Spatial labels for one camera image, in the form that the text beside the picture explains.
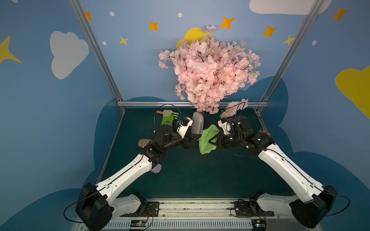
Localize tan eyeglass case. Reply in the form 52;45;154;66
137;139;152;148

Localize grey eyeglass case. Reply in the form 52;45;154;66
191;111;204;135

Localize purple eyeglass case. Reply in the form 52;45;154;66
150;164;162;174

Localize green grey microfiber cloth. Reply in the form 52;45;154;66
199;125;220;155

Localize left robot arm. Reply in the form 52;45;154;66
75;124;203;231

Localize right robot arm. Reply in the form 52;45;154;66
207;117;337;229

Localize green black work glove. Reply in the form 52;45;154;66
161;109;179;126

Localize pink cherry blossom tree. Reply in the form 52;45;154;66
159;26;261;114

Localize right controller board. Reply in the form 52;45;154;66
251;219;267;231

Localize controller board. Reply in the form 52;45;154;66
251;219;267;231
130;220;147;229

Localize left controller board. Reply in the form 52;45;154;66
130;220;147;229

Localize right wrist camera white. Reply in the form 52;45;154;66
218;118;231;135

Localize back aluminium frame bar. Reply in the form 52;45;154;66
117;101;268;108

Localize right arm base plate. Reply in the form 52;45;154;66
230;200;275;219

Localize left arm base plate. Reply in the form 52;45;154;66
120;201;160;217

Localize left aluminium frame post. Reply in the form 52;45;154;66
69;0;126;113

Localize aluminium frame post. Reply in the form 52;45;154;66
256;0;325;115
69;0;126;113

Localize right aluminium frame post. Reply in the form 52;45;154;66
256;0;325;115

